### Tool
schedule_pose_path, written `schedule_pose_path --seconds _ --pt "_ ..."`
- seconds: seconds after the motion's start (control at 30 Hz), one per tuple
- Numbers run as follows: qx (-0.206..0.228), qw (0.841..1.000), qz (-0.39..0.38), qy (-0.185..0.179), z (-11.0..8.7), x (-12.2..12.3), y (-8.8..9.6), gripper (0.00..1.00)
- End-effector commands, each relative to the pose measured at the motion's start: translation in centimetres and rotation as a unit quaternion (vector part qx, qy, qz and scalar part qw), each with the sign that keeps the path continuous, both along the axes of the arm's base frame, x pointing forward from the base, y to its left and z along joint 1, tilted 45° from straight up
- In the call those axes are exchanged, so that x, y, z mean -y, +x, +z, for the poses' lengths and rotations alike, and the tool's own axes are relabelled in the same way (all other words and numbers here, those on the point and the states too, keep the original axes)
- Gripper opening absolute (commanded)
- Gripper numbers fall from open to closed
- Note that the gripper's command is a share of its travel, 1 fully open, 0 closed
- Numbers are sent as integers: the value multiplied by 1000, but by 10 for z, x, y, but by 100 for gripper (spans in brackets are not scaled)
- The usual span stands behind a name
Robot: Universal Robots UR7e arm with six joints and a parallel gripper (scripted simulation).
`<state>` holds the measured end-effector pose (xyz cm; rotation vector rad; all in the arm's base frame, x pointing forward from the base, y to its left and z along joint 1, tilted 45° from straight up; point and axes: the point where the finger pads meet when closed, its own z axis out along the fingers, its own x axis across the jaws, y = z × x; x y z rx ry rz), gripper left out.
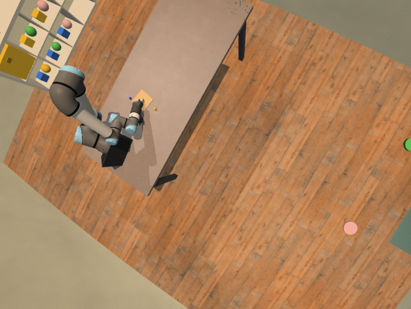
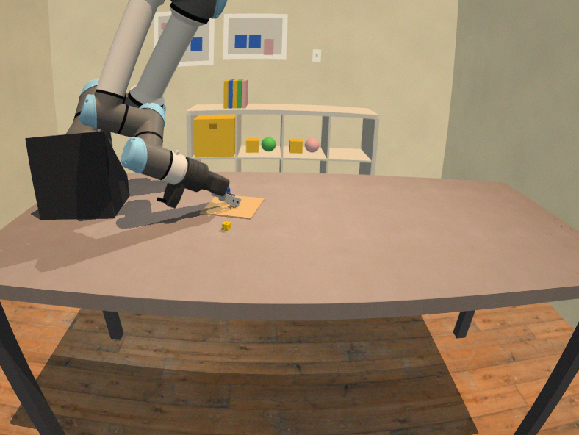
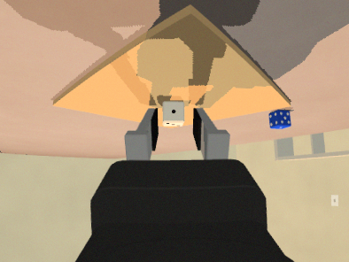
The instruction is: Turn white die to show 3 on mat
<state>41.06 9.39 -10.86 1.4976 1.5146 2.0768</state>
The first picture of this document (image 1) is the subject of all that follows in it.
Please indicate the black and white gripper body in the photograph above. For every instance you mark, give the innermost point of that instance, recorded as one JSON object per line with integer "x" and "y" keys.
{"x": 136, "y": 110}

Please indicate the orange flat mat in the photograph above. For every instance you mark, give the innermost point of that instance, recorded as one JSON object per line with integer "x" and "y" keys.
{"x": 147, "y": 99}

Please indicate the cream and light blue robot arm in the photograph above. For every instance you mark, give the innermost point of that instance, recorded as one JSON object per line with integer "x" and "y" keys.
{"x": 67, "y": 92}

